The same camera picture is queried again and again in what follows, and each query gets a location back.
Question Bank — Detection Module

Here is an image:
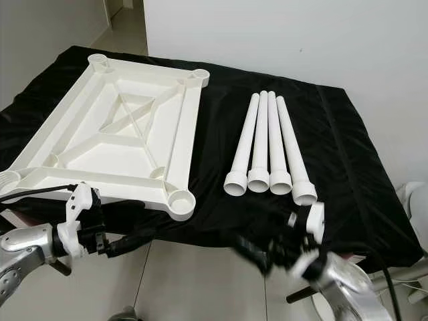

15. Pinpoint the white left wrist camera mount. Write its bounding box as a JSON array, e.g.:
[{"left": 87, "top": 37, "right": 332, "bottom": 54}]
[{"left": 57, "top": 182, "right": 105, "bottom": 261}]

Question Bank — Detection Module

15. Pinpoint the black cloth cover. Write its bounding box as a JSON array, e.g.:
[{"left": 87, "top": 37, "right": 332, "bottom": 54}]
[{"left": 0, "top": 45, "right": 425, "bottom": 275}]

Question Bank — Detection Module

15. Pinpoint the white plastic table leg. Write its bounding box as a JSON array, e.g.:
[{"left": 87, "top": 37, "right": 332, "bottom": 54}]
[
  {"left": 267, "top": 92, "right": 294, "bottom": 196},
  {"left": 276, "top": 96, "right": 319, "bottom": 206},
  {"left": 224, "top": 93, "right": 261, "bottom": 197},
  {"left": 247, "top": 90, "right": 272, "bottom": 193}
]

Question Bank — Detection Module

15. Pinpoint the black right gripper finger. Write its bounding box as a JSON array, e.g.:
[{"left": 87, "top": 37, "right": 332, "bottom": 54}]
[
  {"left": 233, "top": 239, "right": 275, "bottom": 277},
  {"left": 236, "top": 204, "right": 276, "bottom": 233}
]

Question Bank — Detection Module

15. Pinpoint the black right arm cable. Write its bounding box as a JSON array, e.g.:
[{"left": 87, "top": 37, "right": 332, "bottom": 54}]
[{"left": 371, "top": 264, "right": 405, "bottom": 321}]

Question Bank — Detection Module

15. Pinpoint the white plastic table top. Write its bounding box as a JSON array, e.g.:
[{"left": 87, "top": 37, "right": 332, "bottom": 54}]
[{"left": 0, "top": 52, "right": 211, "bottom": 222}]

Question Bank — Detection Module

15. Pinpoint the grey robot left leg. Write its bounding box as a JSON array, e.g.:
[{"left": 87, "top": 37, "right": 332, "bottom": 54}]
[{"left": 110, "top": 306, "right": 141, "bottom": 321}]

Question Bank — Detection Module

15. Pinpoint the black metal frame bar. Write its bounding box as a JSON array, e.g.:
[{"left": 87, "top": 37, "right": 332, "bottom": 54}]
[{"left": 285, "top": 286, "right": 316, "bottom": 306}]

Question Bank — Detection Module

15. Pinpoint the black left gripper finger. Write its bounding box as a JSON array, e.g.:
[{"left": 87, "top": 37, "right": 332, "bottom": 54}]
[
  {"left": 104, "top": 199, "right": 140, "bottom": 218},
  {"left": 109, "top": 231, "right": 153, "bottom": 259}
]

